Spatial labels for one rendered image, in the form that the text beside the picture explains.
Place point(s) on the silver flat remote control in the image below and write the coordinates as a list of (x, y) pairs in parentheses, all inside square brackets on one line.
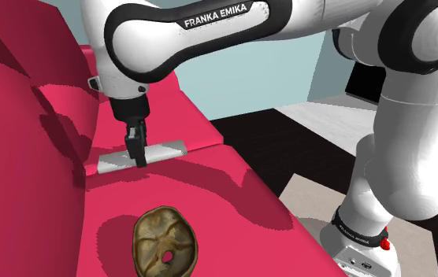
[(163, 151)]

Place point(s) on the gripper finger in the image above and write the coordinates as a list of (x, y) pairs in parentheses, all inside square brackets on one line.
[(141, 147), (130, 142)]

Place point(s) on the brown skull-shaped bowl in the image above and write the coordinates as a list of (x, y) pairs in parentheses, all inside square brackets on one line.
[(153, 238)]

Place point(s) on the red sofa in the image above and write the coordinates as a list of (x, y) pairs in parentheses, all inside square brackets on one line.
[(211, 192)]

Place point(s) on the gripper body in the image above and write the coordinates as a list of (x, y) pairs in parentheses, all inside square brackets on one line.
[(130, 108)]

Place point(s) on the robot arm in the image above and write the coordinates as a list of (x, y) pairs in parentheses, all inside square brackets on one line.
[(403, 145)]

